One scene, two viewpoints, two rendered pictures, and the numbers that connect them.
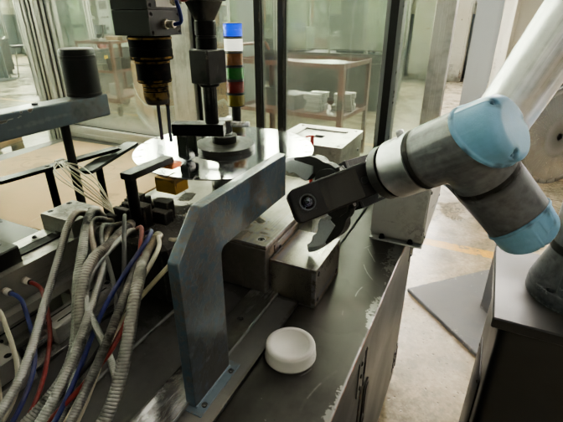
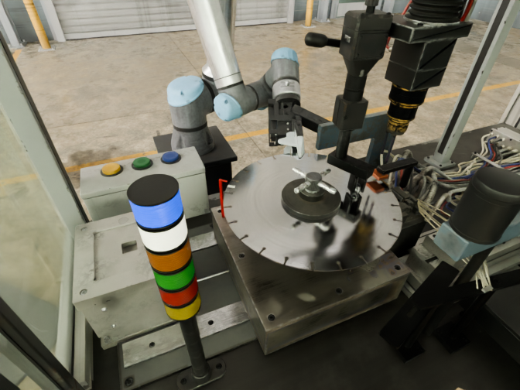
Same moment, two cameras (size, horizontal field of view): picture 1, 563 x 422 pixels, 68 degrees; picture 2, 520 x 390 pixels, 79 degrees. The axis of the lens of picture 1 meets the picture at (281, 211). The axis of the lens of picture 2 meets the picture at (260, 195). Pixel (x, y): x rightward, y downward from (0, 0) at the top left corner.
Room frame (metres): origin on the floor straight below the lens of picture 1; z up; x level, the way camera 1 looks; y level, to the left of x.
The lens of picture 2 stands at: (1.16, 0.33, 1.33)
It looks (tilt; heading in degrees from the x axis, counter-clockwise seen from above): 39 degrees down; 221
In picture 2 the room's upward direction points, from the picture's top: 1 degrees clockwise
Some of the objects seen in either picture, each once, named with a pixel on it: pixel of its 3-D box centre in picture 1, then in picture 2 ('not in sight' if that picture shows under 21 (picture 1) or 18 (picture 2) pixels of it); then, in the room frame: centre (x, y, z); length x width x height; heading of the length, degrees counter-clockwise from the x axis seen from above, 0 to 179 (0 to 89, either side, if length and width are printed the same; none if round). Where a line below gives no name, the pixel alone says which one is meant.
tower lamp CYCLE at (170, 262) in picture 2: (234, 59); (168, 247); (1.05, 0.11, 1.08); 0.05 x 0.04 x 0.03; 64
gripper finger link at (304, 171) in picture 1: (305, 162); (290, 142); (0.62, -0.04, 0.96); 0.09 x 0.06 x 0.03; 42
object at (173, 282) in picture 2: (235, 72); (173, 266); (1.05, 0.11, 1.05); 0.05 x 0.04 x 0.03; 64
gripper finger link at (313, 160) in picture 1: (317, 171); (297, 131); (0.58, -0.05, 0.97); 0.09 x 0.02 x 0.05; 42
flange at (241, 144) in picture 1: (224, 141); (311, 193); (0.75, 0.11, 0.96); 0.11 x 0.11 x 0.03
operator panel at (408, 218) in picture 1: (411, 187); (149, 191); (0.87, -0.29, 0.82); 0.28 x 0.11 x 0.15; 154
